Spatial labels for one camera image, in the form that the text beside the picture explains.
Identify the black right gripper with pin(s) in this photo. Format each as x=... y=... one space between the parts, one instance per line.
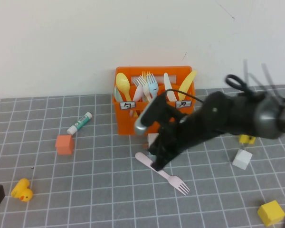
x=180 y=137

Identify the large pink plastic fork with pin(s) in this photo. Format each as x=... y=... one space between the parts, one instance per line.
x=175 y=181

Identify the light blue plastic fork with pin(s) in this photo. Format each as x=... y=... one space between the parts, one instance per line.
x=154 y=89

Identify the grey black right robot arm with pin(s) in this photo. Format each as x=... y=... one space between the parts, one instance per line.
x=240 y=116

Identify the orange plastic cutlery holder crate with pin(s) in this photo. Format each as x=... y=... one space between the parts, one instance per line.
x=126 y=123

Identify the white charger plug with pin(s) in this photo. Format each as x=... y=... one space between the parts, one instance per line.
x=152 y=139

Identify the yellow rubber duck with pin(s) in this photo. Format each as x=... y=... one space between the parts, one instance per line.
x=23 y=192

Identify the white label reading 刀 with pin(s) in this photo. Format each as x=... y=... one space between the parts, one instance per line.
x=183 y=104

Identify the white label reading 勺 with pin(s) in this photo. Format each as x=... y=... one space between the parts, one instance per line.
x=127 y=106

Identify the white plastic fork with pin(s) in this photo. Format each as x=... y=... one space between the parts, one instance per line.
x=137 y=93
x=146 y=91

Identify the white plastic knife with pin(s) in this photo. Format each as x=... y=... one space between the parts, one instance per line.
x=168 y=83

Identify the pale green plastic spoon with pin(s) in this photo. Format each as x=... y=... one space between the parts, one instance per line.
x=116 y=93

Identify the yellow plastic knife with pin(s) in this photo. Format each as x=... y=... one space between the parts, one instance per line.
x=186 y=83

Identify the orange foam cube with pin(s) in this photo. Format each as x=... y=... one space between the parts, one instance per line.
x=64 y=146

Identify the yellow plastic spoon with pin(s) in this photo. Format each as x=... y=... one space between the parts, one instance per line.
x=122 y=82

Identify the white green glue stick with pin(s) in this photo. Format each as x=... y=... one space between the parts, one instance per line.
x=79 y=123

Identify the white foam cube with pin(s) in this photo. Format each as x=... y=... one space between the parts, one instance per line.
x=241 y=159

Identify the yellow foam cube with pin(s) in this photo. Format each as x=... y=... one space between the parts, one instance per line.
x=271 y=213
x=243 y=139

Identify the black zip tie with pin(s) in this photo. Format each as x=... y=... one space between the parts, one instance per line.
x=255 y=80
x=267 y=76
x=246 y=70

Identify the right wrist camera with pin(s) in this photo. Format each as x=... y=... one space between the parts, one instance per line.
x=145 y=118

